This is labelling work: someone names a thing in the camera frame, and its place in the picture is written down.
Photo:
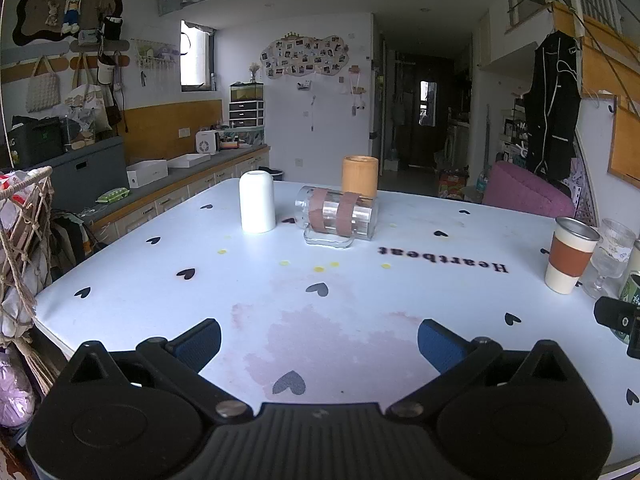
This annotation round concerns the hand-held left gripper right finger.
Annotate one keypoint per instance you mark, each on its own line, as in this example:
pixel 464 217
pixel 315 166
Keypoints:
pixel 440 345

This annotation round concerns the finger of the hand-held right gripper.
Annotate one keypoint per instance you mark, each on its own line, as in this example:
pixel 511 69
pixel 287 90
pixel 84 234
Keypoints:
pixel 619 317

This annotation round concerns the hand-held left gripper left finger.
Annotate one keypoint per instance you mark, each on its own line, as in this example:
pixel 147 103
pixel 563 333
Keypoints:
pixel 200 347

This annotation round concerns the clear glass cup brown bands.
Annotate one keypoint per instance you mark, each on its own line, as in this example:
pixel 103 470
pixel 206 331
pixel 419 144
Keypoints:
pixel 340 217

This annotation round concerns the white cup brown sleeve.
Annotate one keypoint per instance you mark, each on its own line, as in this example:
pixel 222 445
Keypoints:
pixel 570 255

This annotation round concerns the white ceramic cup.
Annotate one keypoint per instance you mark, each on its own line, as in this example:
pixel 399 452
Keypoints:
pixel 257 202

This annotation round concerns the bamboo cup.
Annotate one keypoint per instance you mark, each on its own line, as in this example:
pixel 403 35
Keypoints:
pixel 359 176

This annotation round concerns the green can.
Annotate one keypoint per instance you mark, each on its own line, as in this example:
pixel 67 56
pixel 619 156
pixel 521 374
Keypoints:
pixel 632 290

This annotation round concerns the clear stemmed glass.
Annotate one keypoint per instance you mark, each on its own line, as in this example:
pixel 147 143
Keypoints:
pixel 610 255

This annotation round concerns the white heart print tablecloth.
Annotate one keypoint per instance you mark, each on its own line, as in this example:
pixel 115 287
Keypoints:
pixel 350 300

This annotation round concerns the purple armchair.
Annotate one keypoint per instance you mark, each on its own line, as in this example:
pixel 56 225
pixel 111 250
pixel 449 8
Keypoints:
pixel 530 190

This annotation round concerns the colourful box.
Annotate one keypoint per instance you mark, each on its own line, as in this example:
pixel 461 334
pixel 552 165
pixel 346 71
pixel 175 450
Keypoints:
pixel 452 182

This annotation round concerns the long counter cabinet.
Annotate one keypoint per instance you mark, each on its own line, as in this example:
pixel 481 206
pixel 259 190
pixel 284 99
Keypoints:
pixel 190 180

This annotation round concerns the plastic water bottle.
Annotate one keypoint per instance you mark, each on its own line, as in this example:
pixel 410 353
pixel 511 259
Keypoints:
pixel 481 180

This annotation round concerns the green wipes pack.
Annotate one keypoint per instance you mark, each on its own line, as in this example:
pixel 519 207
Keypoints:
pixel 112 195

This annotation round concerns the white cardboard box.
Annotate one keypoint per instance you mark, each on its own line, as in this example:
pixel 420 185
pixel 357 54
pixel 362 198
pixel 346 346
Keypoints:
pixel 147 172

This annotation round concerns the flat white tray box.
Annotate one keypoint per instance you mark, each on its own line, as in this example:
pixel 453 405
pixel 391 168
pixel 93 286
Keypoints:
pixel 189 160

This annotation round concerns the purple bag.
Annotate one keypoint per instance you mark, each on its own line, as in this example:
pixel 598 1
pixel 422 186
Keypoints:
pixel 15 395

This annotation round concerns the small white fan heater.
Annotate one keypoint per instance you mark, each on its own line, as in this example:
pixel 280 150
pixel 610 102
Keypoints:
pixel 206 141

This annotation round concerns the grey storage box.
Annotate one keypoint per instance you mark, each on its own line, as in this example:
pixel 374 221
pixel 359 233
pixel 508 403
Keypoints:
pixel 85 170

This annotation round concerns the black jacket white trim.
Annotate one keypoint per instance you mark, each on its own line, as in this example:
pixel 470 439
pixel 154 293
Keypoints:
pixel 552 110

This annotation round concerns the small drawer organizer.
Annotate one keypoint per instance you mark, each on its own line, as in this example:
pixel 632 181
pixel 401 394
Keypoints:
pixel 246 112

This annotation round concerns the glass tank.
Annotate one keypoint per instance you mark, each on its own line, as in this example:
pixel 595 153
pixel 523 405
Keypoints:
pixel 246 91

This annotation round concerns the black storage case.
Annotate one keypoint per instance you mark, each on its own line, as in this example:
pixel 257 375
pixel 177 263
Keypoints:
pixel 32 140

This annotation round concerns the beige tote bag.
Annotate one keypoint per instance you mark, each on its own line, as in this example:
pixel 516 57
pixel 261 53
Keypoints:
pixel 87 95

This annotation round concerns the dried flower vase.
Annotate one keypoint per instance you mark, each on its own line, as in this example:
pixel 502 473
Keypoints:
pixel 254 72

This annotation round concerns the window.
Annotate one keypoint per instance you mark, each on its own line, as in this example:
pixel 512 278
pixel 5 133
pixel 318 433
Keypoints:
pixel 195 55

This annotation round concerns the white woven bag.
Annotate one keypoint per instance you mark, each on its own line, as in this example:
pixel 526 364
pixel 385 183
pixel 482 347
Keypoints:
pixel 42 87

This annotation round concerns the cloud shaped photo board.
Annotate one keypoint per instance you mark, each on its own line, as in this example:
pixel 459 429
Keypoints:
pixel 305 57

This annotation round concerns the brown wall board with doll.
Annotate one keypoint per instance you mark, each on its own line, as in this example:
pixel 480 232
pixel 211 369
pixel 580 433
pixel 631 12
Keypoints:
pixel 67 5

